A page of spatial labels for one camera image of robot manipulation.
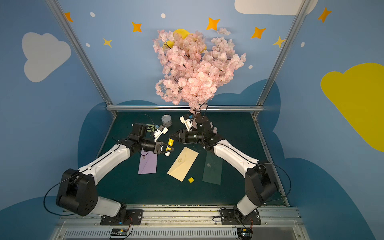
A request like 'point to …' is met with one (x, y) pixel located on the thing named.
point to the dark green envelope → (212, 168)
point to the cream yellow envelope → (183, 163)
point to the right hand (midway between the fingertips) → (173, 136)
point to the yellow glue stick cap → (191, 180)
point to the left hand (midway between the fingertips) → (173, 148)
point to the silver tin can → (166, 120)
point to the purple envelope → (148, 162)
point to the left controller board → (119, 232)
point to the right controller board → (244, 233)
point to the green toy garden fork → (153, 128)
